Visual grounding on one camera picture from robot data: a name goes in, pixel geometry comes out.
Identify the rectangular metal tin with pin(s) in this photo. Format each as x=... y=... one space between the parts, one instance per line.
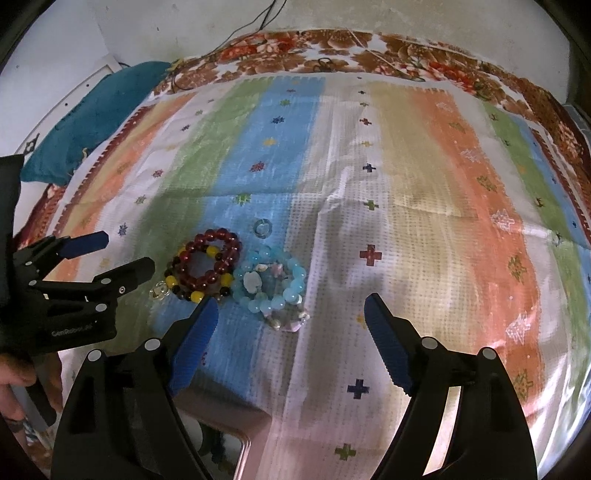
x=221 y=410

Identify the teal pillow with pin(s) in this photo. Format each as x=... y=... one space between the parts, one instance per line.
x=92 y=115

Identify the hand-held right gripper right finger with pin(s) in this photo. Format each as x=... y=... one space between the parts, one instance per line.
x=388 y=344

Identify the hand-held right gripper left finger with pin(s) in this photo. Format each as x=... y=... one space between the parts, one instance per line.
x=196 y=344

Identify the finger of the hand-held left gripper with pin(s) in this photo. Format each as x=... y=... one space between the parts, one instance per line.
x=83 y=244
x=124 y=274

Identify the person's left hand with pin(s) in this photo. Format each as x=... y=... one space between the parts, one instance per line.
x=14 y=378

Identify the white wall board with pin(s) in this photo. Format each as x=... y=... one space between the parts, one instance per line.
x=60 y=99

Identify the striped colourful woven cloth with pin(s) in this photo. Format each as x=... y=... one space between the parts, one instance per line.
x=406 y=194

